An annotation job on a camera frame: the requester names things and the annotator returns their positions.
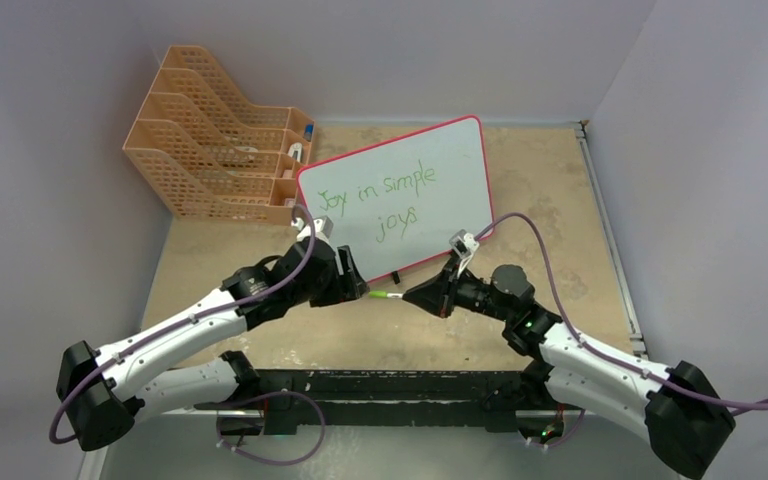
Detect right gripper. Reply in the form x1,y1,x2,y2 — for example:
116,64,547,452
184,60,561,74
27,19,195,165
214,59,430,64
404,258,513,322

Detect pink framed whiteboard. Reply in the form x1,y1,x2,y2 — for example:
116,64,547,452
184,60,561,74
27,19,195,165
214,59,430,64
297,115,494,281

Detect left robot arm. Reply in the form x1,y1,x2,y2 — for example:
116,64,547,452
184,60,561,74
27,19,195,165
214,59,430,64
49,238,369,451

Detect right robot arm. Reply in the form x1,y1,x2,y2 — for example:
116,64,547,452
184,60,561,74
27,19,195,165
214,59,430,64
403,258,736,479

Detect white stapler in organizer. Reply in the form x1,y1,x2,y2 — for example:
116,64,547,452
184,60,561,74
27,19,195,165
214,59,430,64
287,142,304,162

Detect orange plastic file organizer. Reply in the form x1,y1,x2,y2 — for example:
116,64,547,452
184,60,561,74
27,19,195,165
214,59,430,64
123,45,316,225

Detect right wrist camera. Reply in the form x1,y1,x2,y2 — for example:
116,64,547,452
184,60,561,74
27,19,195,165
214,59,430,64
449,229,480,271

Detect aluminium base frame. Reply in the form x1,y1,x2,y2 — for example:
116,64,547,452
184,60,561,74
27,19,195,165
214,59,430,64
79,122,700,480

